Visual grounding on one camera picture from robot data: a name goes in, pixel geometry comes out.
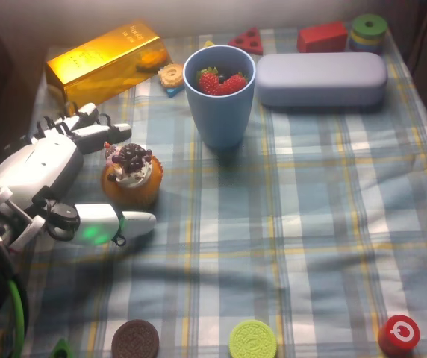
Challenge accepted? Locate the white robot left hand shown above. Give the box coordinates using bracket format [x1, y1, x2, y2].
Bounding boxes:
[0, 102, 158, 248]

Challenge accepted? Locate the chocolate topped cupcake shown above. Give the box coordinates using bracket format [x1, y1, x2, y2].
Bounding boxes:
[100, 141, 164, 210]

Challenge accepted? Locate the strawberry topped cupcake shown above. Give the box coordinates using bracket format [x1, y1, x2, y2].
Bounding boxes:
[196, 66, 250, 97]

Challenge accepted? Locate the blue plastic cup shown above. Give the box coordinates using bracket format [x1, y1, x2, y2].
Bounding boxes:
[182, 45, 256, 150]

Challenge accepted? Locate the shiny gold bar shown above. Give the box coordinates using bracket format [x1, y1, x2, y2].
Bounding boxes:
[45, 20, 173, 113]

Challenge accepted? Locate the blue triangle block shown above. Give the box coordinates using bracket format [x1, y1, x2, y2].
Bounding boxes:
[163, 84, 185, 98]

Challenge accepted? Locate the beige flower biscuit toy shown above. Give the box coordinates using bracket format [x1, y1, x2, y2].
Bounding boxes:
[157, 63, 187, 90]

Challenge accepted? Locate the green triangle block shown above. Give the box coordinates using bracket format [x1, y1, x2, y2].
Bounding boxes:
[51, 337, 72, 358]

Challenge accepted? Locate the brown sandwich cookie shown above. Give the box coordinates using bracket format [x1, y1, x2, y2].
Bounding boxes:
[110, 319, 160, 358]

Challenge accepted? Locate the white backdrop panel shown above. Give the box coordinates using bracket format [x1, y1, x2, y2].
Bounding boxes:
[0, 0, 423, 49]

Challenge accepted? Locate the blue plaid tablecloth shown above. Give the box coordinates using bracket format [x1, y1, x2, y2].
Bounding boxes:
[0, 25, 427, 358]

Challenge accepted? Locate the red triangle block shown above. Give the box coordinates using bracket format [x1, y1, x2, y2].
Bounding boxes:
[228, 28, 265, 56]

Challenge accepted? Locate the green sandwich cookie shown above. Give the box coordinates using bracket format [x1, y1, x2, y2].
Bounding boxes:
[228, 319, 278, 358]

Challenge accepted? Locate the lilac glasses case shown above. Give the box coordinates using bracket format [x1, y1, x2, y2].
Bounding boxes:
[255, 51, 389, 109]

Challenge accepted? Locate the red rectangular block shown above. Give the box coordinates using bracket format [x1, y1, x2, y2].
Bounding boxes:
[297, 21, 349, 54]

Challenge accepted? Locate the red cylinder block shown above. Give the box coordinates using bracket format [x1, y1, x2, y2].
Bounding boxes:
[377, 314, 422, 356]

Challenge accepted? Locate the green ring stacker toy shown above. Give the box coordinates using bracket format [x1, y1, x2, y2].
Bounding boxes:
[349, 13, 389, 55]

